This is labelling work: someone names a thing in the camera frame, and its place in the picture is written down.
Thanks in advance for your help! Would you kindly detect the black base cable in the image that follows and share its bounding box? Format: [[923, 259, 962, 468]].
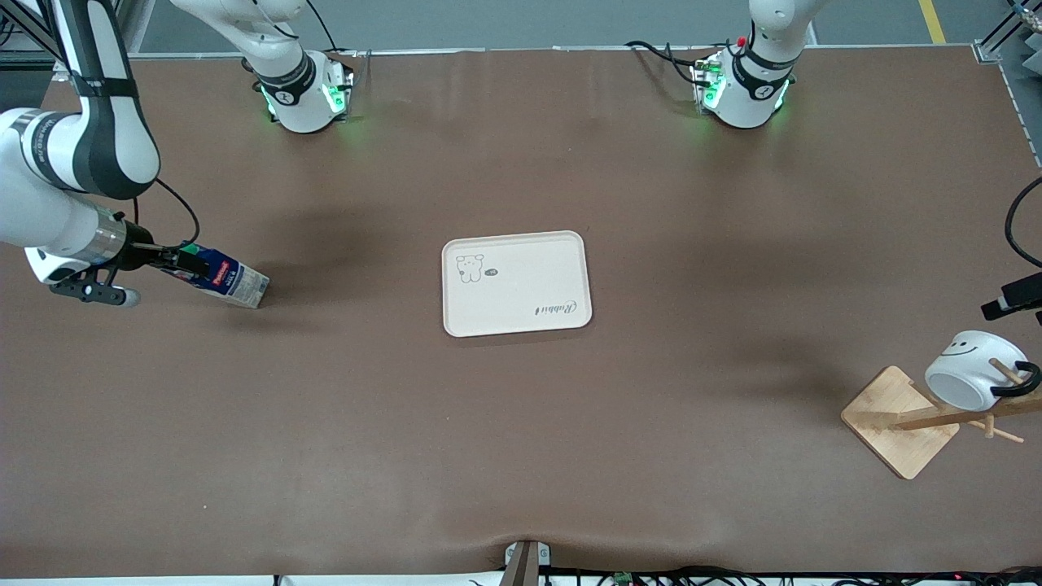
[[625, 41, 711, 87], [305, 0, 359, 59]]

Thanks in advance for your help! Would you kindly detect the blue milk carton green cap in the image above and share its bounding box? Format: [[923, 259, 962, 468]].
[[167, 243, 271, 309]]

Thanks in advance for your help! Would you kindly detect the white mug black handle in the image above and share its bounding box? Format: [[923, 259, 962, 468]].
[[924, 330, 1042, 412]]

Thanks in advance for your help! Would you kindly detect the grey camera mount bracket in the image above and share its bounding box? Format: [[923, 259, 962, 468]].
[[503, 540, 552, 586]]

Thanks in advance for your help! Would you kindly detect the aluminium frame post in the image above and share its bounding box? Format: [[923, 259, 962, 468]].
[[0, 0, 123, 82], [973, 0, 1042, 66]]

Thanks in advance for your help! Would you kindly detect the wooden cup rack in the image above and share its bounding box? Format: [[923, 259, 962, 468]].
[[840, 358, 1042, 480]]

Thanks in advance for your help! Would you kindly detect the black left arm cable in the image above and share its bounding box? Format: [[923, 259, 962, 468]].
[[1005, 175, 1042, 269]]

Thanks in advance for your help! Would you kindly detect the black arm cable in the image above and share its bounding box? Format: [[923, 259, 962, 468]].
[[130, 177, 201, 247], [1005, 175, 1042, 269]]

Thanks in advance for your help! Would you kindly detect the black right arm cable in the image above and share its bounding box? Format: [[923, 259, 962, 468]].
[[130, 177, 201, 247]]

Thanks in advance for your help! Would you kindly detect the cream rectangular serving tray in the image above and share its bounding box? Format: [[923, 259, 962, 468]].
[[441, 230, 593, 339]]

